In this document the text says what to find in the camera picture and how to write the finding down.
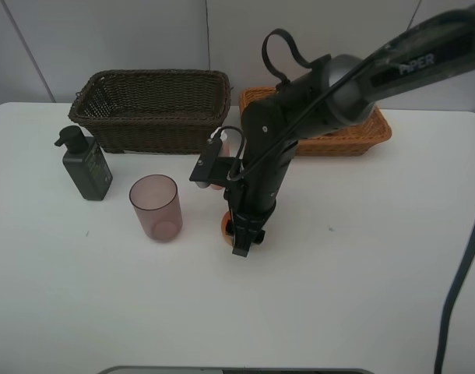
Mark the dark green pump bottle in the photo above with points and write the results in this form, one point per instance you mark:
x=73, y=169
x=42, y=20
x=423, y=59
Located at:
x=85, y=163

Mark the red yellow peach fruit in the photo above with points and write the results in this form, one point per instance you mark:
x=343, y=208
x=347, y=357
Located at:
x=226, y=237

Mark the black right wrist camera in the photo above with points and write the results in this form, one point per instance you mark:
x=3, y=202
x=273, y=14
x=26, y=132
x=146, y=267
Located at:
x=212, y=169

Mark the dark brown wicker basket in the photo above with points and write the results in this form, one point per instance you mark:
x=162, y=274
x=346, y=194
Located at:
x=167, y=111

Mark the translucent pink plastic cup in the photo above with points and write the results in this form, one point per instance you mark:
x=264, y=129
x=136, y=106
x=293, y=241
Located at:
x=156, y=203

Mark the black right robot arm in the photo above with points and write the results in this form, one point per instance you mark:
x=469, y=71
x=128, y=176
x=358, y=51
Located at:
x=336, y=93

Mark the pink squeeze bottle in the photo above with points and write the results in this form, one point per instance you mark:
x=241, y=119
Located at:
x=224, y=150

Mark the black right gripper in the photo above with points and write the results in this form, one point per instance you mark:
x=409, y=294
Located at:
x=251, y=195

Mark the light brown wicker basket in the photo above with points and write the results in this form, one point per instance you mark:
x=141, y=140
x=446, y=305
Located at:
x=349, y=142

